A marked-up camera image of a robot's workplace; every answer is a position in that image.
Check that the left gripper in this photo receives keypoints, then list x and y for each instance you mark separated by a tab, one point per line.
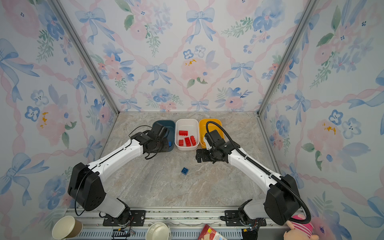
165	141

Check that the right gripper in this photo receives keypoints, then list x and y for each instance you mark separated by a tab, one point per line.
198	155

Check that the dark teal plastic bin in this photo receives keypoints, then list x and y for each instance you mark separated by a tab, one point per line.
171	125

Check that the white plastic bin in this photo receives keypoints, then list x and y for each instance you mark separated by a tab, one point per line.
190	125

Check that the dark blue square lego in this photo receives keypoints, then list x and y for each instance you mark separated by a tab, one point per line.
185	171

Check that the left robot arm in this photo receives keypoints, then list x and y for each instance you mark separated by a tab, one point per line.
86	183

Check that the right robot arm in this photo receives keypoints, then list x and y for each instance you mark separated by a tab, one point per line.
281	201

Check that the red snack box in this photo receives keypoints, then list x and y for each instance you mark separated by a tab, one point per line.
208	233

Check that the white paper bowl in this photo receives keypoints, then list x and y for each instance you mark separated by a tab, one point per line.
158	231

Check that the pink plush toy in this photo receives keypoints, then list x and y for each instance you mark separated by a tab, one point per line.
300	232

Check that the brown paper cup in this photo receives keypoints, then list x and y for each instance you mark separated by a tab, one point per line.
67	227

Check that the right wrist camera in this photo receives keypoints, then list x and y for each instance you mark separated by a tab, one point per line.
213	139

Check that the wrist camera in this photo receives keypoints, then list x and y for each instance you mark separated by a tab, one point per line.
213	139
159	130

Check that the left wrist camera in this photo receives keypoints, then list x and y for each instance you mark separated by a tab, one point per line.
159	130

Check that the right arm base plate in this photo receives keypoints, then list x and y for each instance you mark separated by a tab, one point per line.
232	219

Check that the aluminium frame rail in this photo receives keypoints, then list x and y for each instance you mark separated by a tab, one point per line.
175	217

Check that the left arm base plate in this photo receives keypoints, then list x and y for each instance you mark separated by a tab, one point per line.
133	218

